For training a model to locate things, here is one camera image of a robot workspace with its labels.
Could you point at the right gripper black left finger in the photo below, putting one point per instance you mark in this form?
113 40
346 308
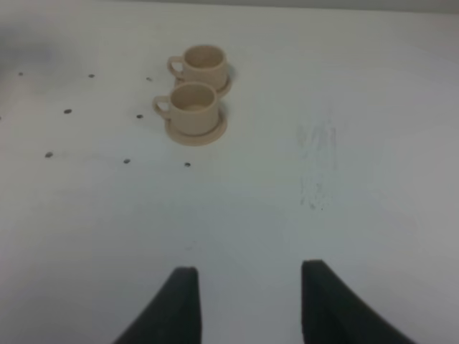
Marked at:
173 316

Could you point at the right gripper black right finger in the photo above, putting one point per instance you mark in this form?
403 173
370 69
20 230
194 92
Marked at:
332 313

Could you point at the near beige saucer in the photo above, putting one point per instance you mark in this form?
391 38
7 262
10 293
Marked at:
198 140

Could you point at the beige saucer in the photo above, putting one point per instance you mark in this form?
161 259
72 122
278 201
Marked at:
227 84
198 140

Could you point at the near beige teacup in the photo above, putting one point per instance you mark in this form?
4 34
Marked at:
191 108

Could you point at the beige teacup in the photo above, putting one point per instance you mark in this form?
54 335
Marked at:
191 108
200 63

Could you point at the far beige saucer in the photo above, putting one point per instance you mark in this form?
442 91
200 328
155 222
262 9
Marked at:
227 84

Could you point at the far beige teacup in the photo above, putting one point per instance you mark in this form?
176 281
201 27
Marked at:
200 63

